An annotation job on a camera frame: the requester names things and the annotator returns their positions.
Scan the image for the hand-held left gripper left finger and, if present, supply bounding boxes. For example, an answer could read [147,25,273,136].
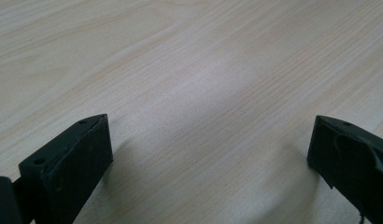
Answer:
[18,113,114,224]

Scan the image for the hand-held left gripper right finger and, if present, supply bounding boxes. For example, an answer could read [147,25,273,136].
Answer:
[306,115,383,224]

